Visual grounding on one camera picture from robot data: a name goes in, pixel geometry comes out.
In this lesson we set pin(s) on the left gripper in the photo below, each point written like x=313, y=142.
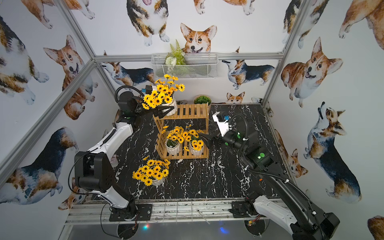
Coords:
x=153, y=109

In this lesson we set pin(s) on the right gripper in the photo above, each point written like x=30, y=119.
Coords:
x=212, y=139

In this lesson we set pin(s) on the sunflower pot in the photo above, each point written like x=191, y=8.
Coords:
x=163, y=94
x=152, y=172
x=194, y=144
x=174, y=139

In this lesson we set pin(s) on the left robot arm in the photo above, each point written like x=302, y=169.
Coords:
x=93, y=168

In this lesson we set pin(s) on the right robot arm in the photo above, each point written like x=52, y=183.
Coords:
x=300, y=217

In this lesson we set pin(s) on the wooden two-tier shelf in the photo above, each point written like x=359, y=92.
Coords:
x=184, y=113

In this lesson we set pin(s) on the pink pot green plant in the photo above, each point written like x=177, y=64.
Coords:
x=202, y=99

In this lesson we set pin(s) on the green fern white flower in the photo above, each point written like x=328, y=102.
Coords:
x=176, y=57

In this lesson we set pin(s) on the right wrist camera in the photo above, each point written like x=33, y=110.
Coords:
x=222, y=119

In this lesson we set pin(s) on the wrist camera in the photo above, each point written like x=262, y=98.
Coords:
x=222, y=119
x=148, y=89

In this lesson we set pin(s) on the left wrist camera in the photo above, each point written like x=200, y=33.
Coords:
x=148, y=89

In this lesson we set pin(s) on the white wire wall basket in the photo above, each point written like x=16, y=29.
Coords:
x=194, y=66

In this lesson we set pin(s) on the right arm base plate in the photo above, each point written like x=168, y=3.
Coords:
x=243, y=209

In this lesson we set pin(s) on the aluminium front rail frame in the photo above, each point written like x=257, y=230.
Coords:
x=159, y=212

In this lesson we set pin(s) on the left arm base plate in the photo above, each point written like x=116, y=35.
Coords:
x=140, y=212

